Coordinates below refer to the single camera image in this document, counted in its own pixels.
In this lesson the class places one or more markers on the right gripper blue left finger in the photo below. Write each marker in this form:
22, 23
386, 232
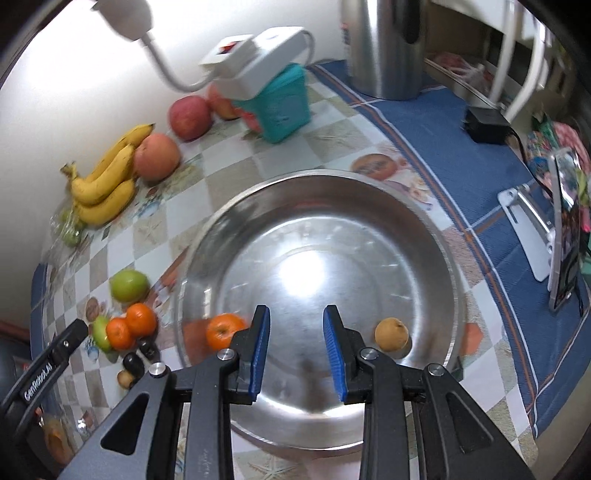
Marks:
260, 334

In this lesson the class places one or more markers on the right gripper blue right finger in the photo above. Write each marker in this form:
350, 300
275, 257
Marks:
335, 342

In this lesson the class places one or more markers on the small orange tangerine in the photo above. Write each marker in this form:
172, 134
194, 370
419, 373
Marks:
220, 330

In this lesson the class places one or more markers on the brown longan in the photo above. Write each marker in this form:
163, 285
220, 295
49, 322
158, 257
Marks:
125, 379
391, 334

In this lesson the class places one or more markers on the dark plum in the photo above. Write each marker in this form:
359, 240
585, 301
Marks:
133, 364
148, 349

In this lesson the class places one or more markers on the small green jujube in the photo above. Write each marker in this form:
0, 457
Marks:
99, 335

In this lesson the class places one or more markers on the large green jujube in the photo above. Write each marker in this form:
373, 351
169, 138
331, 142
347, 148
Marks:
129, 286

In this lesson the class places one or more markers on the bag of green fruits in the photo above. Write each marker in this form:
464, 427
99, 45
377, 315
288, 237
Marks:
66, 228

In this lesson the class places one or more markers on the large steel bowl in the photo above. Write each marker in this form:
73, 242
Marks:
297, 244

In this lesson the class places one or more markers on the patterned plastic tablecloth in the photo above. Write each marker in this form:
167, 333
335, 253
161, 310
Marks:
152, 234

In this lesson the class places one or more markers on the peach coloured apple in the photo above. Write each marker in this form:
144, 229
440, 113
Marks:
156, 158

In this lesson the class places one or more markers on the yellow banana bunch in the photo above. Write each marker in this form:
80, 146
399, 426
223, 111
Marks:
107, 190

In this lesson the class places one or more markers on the teal toy box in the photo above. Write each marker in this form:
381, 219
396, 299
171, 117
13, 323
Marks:
280, 109

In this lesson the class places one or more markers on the red apple middle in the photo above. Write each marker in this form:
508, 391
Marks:
190, 118

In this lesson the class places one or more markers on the red apple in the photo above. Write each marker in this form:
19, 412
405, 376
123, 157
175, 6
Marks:
220, 105
190, 118

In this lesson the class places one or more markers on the red apple right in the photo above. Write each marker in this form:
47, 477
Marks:
220, 105

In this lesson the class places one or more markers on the white phone stand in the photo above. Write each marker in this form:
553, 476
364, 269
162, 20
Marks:
532, 227

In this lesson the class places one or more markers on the blue cloth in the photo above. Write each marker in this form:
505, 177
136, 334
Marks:
551, 349

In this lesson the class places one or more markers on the white power strip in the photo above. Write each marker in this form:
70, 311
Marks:
242, 65

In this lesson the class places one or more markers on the black power adapter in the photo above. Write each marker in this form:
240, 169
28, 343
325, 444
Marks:
486, 125

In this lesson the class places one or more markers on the smartphone on stand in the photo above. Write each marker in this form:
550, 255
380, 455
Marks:
564, 167

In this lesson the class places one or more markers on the steel thermos jug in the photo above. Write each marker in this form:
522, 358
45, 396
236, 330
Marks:
385, 46

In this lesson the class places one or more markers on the white gooseneck lamp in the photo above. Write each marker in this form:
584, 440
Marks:
132, 20

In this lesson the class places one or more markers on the white chair frame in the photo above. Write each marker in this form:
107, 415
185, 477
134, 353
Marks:
530, 71

